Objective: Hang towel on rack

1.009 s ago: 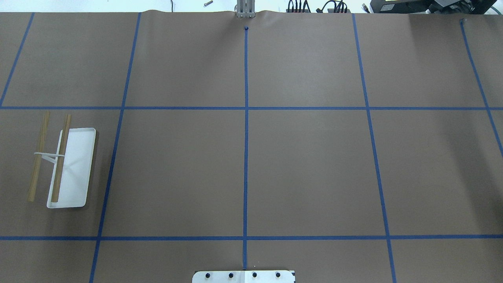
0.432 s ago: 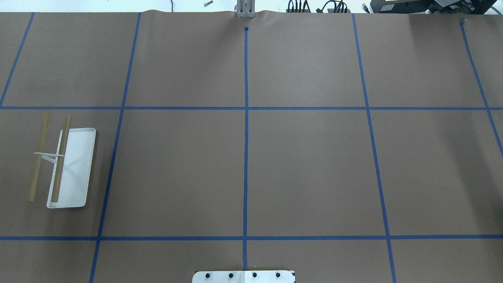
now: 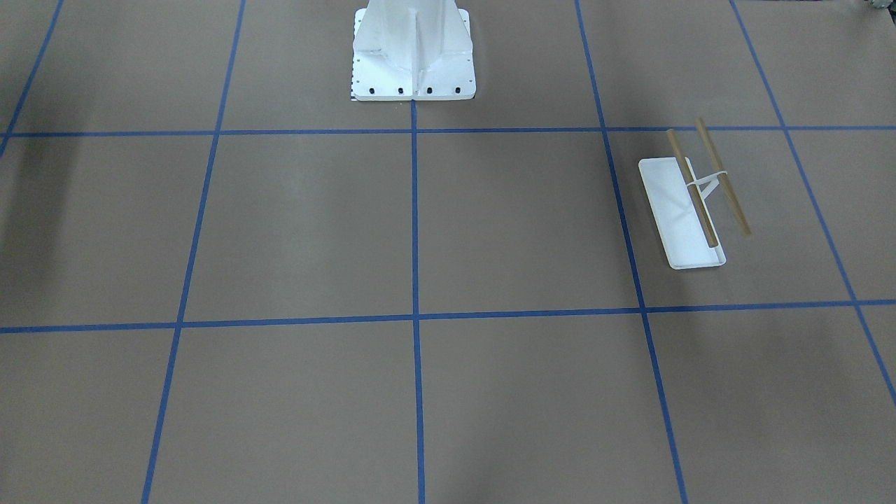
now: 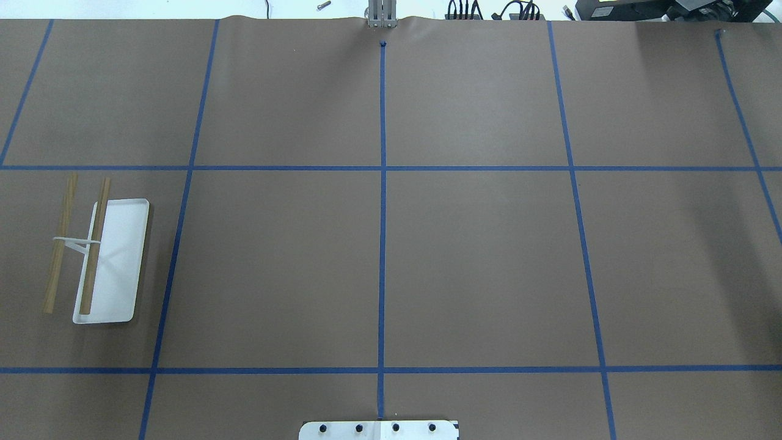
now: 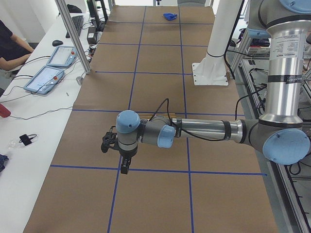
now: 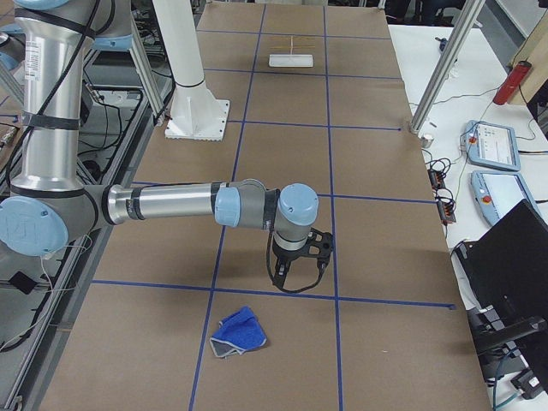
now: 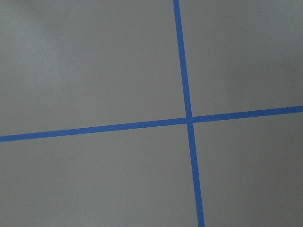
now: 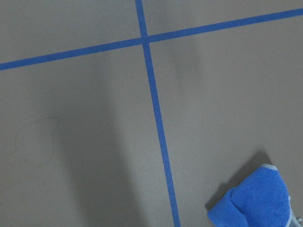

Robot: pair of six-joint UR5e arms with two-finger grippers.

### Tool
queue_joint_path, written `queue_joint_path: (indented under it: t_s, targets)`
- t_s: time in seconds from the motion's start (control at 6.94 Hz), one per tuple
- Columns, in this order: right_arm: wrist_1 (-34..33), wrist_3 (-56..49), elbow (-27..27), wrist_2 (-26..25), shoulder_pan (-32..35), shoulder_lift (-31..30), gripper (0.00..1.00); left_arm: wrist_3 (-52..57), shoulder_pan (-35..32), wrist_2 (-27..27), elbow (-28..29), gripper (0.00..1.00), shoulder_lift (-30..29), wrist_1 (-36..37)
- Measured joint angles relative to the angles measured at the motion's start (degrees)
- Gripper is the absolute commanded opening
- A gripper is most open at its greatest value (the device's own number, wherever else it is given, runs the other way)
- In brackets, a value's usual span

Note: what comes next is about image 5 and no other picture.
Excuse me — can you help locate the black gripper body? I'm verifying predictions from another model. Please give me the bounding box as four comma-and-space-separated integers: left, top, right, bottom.
121, 153, 134, 167

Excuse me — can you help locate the blue microfibre towel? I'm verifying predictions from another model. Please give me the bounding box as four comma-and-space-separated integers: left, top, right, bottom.
163, 13, 178, 21

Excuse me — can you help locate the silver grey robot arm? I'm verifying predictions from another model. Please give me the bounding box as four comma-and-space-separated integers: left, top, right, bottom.
114, 0, 311, 174

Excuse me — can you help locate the wooden white towel rack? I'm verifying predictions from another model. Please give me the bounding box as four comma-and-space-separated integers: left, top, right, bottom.
138, 113, 177, 120

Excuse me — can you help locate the small black device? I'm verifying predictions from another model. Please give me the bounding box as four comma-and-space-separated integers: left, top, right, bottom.
19, 133, 37, 146

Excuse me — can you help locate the blue teach pendant near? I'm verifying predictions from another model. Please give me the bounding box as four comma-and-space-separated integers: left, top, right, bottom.
23, 66, 64, 95

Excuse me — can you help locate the blue teach pendant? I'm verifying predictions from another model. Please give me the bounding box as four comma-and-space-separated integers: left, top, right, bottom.
23, 66, 64, 95
47, 46, 76, 67

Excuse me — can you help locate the blue teach pendant far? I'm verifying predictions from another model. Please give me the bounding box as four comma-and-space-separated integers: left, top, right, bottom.
47, 46, 76, 67

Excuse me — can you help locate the black power adapter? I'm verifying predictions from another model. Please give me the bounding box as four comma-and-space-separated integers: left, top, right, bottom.
86, 26, 98, 45

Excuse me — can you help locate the red object at edge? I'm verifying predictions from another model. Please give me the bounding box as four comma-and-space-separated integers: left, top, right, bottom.
0, 104, 11, 118

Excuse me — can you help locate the black computer mouse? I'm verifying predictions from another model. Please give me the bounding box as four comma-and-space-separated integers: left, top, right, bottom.
52, 40, 63, 47

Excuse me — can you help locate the black keyboard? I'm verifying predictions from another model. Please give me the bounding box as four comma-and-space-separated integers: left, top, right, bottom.
71, 15, 84, 36

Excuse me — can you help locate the seated person in black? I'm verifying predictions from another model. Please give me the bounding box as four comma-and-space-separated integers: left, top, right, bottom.
0, 21, 34, 71

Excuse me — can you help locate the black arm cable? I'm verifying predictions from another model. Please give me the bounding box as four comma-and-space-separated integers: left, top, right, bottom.
148, 98, 268, 142

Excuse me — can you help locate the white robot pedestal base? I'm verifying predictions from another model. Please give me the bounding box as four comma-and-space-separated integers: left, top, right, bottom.
192, 0, 244, 86

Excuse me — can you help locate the aluminium frame post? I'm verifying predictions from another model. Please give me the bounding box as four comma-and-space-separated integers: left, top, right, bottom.
55, 0, 90, 74

